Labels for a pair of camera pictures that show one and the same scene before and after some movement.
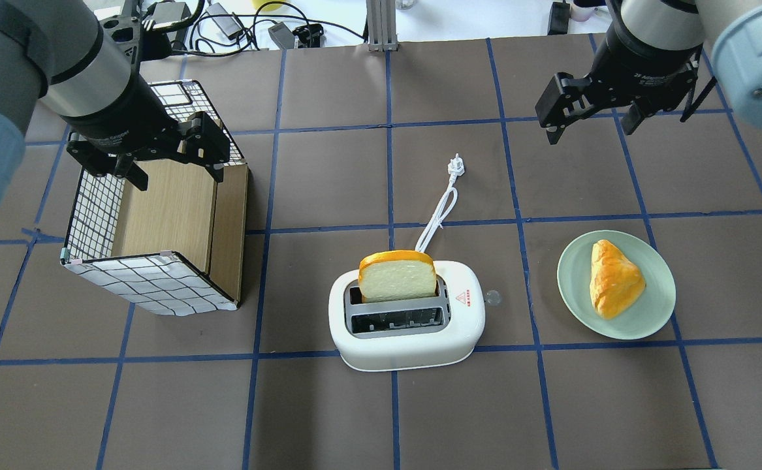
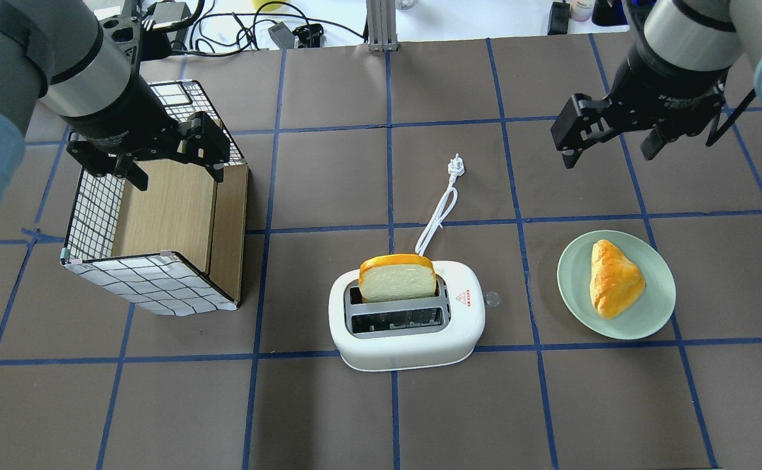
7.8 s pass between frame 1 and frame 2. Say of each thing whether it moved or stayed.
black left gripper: stayed
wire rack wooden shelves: stayed
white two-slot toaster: stayed
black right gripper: moved
